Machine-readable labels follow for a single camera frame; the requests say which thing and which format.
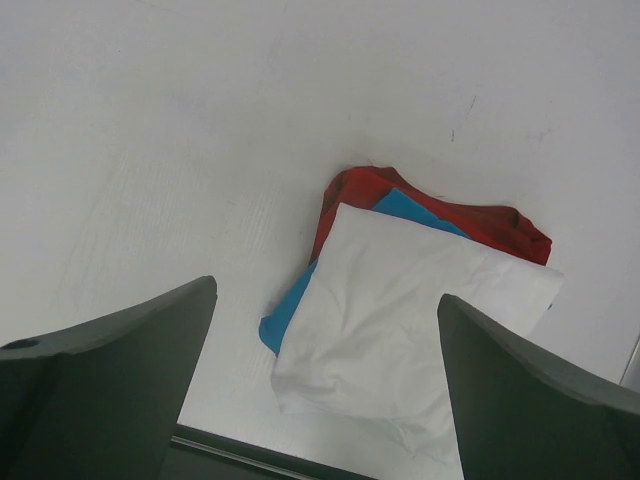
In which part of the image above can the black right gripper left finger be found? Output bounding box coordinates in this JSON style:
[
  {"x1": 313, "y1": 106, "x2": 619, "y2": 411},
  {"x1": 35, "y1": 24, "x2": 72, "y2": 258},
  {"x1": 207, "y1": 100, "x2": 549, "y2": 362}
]
[{"x1": 1, "y1": 276, "x2": 217, "y2": 479}]

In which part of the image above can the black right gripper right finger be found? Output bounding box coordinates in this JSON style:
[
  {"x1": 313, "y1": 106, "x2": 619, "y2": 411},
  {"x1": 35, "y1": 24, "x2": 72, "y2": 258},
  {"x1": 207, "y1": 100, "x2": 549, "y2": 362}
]
[{"x1": 437, "y1": 294, "x2": 639, "y2": 479}]

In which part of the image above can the white t shirt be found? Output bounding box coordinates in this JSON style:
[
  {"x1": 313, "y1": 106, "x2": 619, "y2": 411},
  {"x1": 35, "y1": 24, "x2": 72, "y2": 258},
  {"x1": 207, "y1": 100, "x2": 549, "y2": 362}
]
[{"x1": 271, "y1": 204, "x2": 564, "y2": 464}]

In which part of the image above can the red t shirt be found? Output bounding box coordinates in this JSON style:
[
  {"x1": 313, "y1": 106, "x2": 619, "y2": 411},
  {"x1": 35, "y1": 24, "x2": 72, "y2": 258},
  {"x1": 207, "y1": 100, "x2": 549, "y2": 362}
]
[{"x1": 310, "y1": 166, "x2": 552, "y2": 265}]

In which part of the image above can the blue t shirt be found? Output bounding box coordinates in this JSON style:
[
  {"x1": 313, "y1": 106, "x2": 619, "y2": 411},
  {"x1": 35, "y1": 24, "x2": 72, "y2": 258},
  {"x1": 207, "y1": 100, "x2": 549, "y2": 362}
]
[{"x1": 258, "y1": 187, "x2": 554, "y2": 357}]

